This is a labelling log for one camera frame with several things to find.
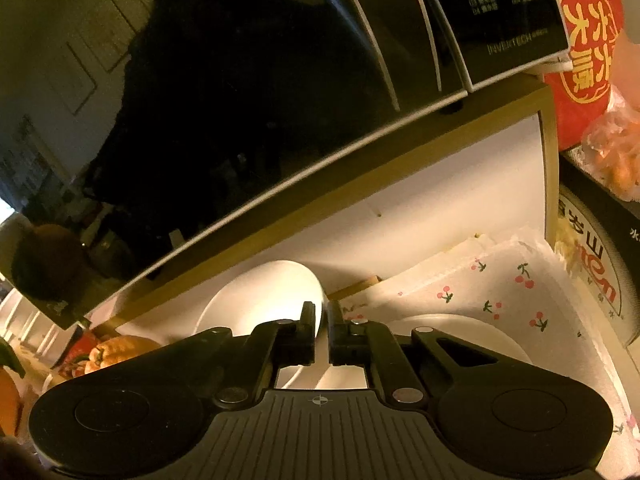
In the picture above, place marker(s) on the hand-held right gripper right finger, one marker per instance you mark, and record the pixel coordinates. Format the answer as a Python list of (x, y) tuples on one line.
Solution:
[(333, 321)]

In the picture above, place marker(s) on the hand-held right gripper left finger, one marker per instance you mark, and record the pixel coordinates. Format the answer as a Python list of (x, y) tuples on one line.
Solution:
[(310, 321)]

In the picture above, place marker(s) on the large white bowl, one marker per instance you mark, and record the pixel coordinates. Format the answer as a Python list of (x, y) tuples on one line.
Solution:
[(260, 300)]

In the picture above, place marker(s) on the white plate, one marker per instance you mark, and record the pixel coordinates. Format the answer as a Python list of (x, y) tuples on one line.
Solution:
[(470, 327)]

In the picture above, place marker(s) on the wooden microwave shelf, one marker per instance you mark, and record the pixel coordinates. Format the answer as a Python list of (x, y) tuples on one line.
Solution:
[(400, 157)]

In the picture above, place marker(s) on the cherry print tablecloth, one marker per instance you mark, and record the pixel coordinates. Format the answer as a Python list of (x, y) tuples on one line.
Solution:
[(500, 280)]

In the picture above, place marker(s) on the red printed packet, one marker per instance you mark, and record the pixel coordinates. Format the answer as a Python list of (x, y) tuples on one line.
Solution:
[(115, 352)]

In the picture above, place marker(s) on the black microwave oven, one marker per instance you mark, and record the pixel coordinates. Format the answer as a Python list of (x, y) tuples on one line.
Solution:
[(225, 85)]

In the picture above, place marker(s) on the printed cardboard box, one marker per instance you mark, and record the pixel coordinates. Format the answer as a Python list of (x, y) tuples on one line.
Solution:
[(600, 260)]

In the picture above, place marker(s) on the orange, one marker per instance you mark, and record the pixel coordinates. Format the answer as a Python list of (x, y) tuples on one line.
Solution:
[(7, 400)]

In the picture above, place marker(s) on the plastic bag of oranges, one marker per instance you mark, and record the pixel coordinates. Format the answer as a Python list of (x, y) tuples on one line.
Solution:
[(620, 160)]

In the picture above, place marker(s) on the red gift box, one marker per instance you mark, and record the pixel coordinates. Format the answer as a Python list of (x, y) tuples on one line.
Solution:
[(585, 60)]

